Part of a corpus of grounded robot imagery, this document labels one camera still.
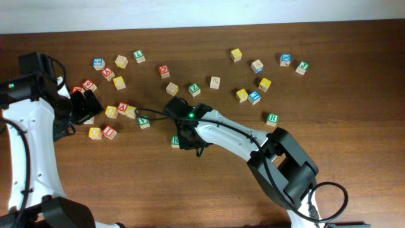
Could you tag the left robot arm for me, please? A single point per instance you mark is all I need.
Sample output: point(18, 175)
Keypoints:
point(38, 110)

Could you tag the blue picture block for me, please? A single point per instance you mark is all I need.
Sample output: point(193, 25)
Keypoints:
point(254, 97)

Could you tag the yellow block upper left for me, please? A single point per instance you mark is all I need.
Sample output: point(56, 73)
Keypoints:
point(119, 83)

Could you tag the yellow block top right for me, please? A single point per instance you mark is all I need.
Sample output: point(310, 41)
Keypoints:
point(236, 55)

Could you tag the plain wooden block centre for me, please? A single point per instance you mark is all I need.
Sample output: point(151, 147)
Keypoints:
point(172, 89)

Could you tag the red Q block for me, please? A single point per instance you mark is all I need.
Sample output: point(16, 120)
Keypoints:
point(164, 71)

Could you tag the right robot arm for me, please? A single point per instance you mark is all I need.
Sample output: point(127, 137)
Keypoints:
point(282, 168)

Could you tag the red a block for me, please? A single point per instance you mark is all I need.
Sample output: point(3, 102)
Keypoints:
point(108, 74)
point(122, 108)

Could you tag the blue 5 block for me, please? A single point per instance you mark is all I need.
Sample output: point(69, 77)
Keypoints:
point(98, 64)

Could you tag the green Z block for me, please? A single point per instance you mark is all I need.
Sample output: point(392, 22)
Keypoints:
point(194, 89)

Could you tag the red A block lower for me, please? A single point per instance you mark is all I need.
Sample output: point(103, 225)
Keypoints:
point(122, 108)

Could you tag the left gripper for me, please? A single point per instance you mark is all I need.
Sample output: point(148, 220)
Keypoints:
point(88, 110)

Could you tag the blue H block lower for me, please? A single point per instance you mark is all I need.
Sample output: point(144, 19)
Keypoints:
point(89, 121)

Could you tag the yellow block lower right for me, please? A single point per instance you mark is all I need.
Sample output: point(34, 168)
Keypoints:
point(241, 95)

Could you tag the green r block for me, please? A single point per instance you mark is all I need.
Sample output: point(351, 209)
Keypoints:
point(272, 119)
point(175, 142)

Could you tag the red I block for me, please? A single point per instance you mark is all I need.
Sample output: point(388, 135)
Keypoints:
point(109, 132)

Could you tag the plain wooden block top-left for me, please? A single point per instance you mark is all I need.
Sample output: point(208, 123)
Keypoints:
point(121, 61)

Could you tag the red A block upper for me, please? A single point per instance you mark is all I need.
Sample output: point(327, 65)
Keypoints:
point(108, 74)

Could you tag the green L block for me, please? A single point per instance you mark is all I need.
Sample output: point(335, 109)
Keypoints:
point(139, 56)

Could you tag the blue X block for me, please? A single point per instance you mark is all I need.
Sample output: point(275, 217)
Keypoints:
point(285, 59)

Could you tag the yellow block bottom left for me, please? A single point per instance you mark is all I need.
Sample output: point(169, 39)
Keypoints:
point(95, 133)

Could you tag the yellow block beside A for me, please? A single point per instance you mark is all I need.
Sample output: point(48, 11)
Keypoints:
point(130, 112)

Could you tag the wooden picture block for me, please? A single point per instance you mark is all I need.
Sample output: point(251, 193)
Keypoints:
point(215, 82)

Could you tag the yellow block mid left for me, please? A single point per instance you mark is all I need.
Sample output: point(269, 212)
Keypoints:
point(111, 112)

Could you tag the wooden block blue side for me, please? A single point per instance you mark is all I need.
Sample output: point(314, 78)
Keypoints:
point(257, 66)

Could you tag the red M block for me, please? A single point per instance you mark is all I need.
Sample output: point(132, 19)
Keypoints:
point(79, 89)

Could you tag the red 9 block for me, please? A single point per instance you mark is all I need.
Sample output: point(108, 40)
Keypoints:
point(88, 85)

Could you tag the green J block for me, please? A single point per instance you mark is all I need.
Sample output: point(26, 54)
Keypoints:
point(302, 67)

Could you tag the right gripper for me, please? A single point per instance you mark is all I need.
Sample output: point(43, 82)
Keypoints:
point(184, 142)

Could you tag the green V block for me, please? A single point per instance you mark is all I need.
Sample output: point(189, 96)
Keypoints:
point(143, 122)

